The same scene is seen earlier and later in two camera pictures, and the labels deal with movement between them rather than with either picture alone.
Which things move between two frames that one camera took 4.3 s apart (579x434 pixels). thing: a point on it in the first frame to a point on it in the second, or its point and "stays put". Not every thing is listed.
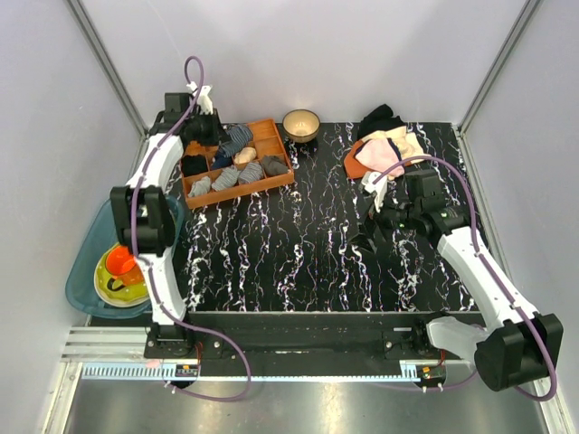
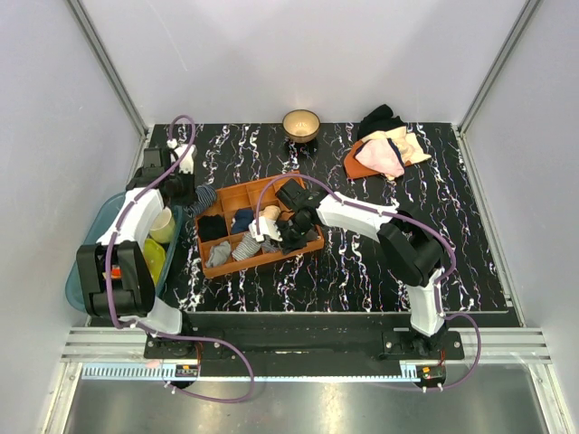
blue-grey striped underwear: x=251 y=173 to x=267 y=247
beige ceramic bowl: x=300 y=126 stays put
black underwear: x=194 y=164 to x=211 y=227
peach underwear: x=245 y=155 to x=270 y=212
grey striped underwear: x=228 y=177 to x=246 y=247
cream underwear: x=408 y=144 stays put
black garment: x=379 y=119 stays put
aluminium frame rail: x=112 y=68 stays put
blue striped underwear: x=240 y=137 to x=206 y=197
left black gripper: x=216 y=130 to x=190 y=179
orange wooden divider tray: x=254 y=157 to x=241 y=232
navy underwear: x=222 y=161 to x=243 y=217
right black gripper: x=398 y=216 to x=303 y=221
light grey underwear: x=201 y=186 to x=218 y=254
